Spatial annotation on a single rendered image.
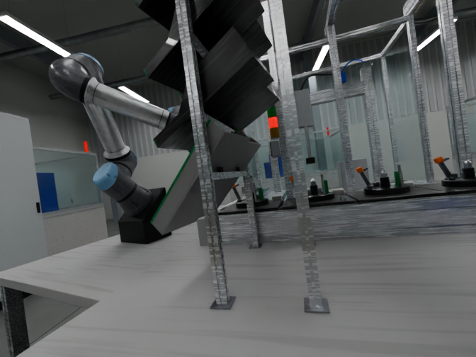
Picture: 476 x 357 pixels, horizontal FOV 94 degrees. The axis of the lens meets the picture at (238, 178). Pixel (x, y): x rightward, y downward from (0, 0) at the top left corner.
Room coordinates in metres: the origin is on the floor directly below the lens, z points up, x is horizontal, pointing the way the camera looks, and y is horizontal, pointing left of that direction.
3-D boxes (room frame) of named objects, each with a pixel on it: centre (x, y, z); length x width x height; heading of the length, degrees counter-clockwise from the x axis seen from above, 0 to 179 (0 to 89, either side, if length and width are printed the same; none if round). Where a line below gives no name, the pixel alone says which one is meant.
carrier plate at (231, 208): (0.94, -0.05, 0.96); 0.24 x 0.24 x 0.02; 74
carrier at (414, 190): (0.81, -0.53, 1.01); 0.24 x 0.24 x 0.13; 74
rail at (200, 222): (1.25, 0.03, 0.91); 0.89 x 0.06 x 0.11; 164
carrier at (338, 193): (0.87, -0.29, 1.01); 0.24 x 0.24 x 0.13; 74
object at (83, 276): (1.06, 0.45, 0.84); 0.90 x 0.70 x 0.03; 153
